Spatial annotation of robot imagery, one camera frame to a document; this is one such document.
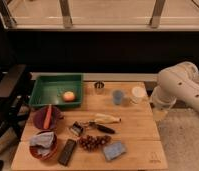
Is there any grey blue towel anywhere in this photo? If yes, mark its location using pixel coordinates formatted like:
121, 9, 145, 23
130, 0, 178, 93
30, 132, 54, 156

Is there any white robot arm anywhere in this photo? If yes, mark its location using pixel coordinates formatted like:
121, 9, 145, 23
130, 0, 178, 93
151, 62, 199, 113

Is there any small metal cup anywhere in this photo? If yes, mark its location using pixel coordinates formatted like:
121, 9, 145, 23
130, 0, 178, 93
94, 81, 105, 94

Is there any blue plastic cup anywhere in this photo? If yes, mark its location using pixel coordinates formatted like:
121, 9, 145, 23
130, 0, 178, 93
112, 90, 124, 105

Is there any white plastic cup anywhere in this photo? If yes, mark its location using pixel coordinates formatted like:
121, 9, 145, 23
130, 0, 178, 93
131, 86, 146, 104

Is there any apple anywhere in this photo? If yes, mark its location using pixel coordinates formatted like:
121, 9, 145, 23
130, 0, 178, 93
62, 91, 76, 102

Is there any green plastic tray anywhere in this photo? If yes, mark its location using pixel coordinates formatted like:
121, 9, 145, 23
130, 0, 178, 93
29, 74, 83, 109

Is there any small metal clip tool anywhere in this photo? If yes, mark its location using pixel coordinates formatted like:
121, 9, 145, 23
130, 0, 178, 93
69, 122, 83, 136

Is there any orange carrot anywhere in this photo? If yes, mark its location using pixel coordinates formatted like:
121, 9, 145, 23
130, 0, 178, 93
43, 104, 52, 129

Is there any bunch of red grapes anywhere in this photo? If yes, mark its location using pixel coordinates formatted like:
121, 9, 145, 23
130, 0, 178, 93
78, 135, 111, 151

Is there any blue sponge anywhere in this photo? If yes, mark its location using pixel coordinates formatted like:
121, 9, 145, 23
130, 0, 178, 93
103, 141, 126, 161

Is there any black remote control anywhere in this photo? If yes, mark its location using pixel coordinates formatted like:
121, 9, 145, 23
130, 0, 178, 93
58, 139, 76, 166

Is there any black chair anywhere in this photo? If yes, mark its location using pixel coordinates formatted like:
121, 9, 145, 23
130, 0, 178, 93
0, 65, 32, 139

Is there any orange bowl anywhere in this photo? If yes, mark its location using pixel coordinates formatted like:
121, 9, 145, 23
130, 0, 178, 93
29, 131, 57, 160

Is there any black handled peeler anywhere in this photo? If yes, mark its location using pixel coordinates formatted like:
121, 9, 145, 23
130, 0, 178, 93
81, 121, 116, 134

